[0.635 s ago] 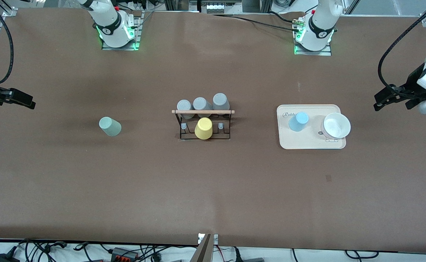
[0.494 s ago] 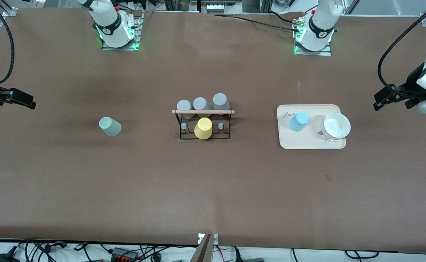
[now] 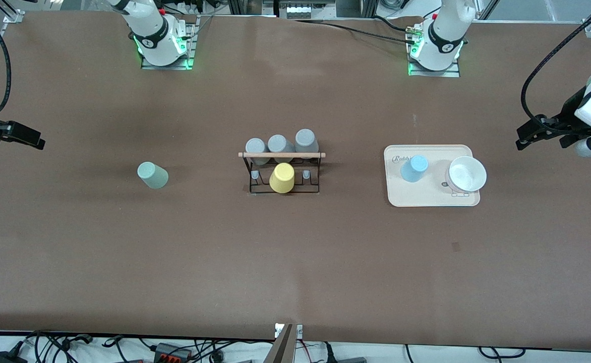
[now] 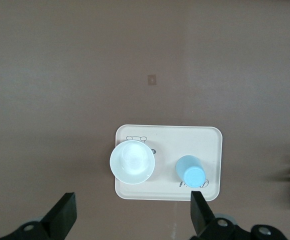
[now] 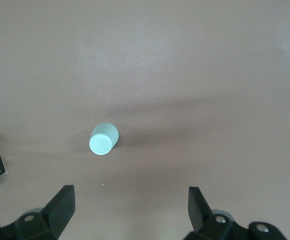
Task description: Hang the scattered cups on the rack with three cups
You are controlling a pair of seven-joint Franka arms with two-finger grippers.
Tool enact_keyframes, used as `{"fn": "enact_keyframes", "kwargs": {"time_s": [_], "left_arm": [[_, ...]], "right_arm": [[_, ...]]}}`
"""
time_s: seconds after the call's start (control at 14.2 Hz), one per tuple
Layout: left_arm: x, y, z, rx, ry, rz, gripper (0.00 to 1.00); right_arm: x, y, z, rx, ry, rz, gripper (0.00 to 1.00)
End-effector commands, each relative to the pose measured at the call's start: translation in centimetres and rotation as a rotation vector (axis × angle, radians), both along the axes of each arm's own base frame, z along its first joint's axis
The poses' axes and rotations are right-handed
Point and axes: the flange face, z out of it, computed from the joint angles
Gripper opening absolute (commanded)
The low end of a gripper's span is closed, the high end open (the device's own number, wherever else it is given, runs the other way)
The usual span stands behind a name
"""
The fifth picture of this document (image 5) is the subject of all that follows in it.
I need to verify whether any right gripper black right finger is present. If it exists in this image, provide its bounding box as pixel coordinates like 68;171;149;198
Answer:
188;186;286;240

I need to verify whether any pale green cup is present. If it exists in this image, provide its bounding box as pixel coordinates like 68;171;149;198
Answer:
88;122;120;156

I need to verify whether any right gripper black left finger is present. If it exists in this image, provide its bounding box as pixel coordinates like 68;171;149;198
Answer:
0;184;76;240

